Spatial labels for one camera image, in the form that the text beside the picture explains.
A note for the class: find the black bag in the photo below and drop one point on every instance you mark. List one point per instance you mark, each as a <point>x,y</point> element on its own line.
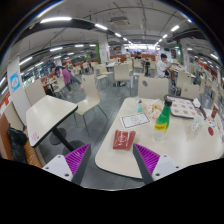
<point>17,143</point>

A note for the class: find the small clear sanitizer bottle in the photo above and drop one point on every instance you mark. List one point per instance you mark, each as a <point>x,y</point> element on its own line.
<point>138,105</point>

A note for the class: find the white card with red outline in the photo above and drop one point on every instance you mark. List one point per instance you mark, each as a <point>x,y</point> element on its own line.
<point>135,120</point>

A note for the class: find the blue square wall sign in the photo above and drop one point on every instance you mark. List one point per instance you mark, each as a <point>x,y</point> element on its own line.
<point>15,81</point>

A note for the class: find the ceiling air conditioner unit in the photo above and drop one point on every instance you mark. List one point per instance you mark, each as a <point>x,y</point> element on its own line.
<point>120,22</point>

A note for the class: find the group of ceiling strip lights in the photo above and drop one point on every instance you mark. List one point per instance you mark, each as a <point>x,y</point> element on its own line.
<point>55,20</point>

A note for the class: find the red paper pouch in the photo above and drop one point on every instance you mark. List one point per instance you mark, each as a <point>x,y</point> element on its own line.
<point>124,140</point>

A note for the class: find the group of cream cafeteria chairs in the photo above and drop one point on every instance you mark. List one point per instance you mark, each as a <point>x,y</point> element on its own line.
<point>121,71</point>

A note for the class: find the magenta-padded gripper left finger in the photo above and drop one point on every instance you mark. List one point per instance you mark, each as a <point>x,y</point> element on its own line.
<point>77,160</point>

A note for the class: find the green-labelled clear drink bottle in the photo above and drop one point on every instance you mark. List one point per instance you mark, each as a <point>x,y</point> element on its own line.
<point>163,120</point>

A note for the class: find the white table with black leg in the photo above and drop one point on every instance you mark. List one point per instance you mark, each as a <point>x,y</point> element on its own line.
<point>50,116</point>

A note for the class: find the brown food tray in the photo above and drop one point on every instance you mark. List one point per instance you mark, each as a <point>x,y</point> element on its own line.
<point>182,108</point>

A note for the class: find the cream chair with metal legs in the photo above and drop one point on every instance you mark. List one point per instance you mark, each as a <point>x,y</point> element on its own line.
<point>89,90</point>

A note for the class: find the colourful printed leaflet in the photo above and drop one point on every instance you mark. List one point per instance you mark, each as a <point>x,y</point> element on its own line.
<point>218,128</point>

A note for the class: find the clear food wrapper with snacks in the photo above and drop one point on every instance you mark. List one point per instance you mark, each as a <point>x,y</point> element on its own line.
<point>153,109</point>

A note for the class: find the cream chair with round mark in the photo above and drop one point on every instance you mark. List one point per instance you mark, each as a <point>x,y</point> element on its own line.
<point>190,90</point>
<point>155,88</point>

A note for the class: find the white paper napkin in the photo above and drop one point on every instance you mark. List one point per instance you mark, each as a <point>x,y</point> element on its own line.
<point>196,102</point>

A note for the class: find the person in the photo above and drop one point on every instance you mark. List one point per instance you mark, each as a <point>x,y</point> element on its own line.
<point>138,56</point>
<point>66,76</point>
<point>162,66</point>

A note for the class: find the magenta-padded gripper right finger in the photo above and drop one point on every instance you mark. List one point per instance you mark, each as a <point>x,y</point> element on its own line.
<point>148,160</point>

